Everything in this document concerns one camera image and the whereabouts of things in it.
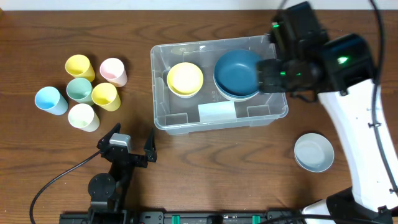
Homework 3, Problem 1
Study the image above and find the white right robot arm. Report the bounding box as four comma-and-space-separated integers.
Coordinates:
257, 30, 397, 223

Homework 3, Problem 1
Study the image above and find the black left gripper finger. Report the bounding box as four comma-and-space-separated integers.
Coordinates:
96, 123, 121, 149
144, 128, 157, 162

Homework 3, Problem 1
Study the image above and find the pink cup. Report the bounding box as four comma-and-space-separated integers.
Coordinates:
99, 58, 127, 87

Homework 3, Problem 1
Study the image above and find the yellow cup front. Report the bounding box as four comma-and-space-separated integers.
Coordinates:
91, 83, 121, 111

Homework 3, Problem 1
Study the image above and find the small grey bowl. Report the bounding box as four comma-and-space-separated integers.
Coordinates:
294, 133, 335, 173

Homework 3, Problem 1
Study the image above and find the yellow cup rear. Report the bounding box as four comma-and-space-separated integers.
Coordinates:
65, 54, 95, 82

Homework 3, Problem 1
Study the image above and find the green cup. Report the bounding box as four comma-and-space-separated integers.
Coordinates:
66, 78, 94, 106

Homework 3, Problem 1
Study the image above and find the beige bowl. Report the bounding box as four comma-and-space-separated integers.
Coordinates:
216, 88, 261, 103

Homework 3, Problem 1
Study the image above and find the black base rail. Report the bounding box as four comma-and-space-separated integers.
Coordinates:
59, 210, 299, 224

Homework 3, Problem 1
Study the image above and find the light blue cup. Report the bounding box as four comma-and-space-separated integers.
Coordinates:
34, 86, 68, 116

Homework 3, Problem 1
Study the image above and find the small yellow bowl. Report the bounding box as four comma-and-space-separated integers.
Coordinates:
167, 62, 204, 94

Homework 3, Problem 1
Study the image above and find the small white bowl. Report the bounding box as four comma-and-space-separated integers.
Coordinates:
169, 88, 199, 98

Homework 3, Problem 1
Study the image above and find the yellow cup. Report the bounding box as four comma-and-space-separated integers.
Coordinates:
65, 54, 95, 82
91, 83, 121, 111

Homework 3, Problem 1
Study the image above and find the clear plastic storage bin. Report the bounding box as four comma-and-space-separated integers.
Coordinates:
150, 35, 289, 135

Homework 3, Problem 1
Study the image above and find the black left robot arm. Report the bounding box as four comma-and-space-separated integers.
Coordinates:
88, 123, 157, 224

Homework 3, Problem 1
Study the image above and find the cream white cup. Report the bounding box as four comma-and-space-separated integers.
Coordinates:
68, 103, 100, 132

